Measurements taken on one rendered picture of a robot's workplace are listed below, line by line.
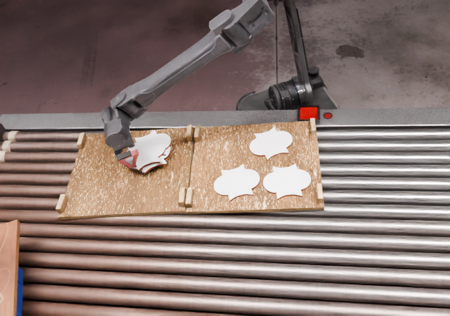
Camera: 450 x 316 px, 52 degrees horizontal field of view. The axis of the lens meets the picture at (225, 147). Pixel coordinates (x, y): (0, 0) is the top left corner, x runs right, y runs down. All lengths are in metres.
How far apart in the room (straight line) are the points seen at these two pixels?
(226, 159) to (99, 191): 0.42
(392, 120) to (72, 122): 1.16
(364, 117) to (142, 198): 0.79
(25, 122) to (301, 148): 1.08
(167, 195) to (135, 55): 2.32
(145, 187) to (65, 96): 2.12
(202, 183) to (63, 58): 2.64
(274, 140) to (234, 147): 0.13
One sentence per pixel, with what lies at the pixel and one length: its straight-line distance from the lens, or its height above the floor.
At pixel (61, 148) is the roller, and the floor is 0.91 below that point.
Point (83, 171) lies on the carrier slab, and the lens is 1.63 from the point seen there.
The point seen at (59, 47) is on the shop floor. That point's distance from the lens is 4.07.
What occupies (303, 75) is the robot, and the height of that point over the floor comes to 0.45.
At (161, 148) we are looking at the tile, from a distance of 1.52.
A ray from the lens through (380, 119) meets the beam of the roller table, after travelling 1.64.
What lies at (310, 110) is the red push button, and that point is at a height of 0.93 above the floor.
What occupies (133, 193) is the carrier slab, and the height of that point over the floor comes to 0.94.
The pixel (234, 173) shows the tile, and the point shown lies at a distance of 1.45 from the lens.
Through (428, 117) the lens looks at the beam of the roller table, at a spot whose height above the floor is 0.92.
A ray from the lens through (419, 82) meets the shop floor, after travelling 3.20.
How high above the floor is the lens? 2.08
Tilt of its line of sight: 48 degrees down
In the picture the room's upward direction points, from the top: 12 degrees counter-clockwise
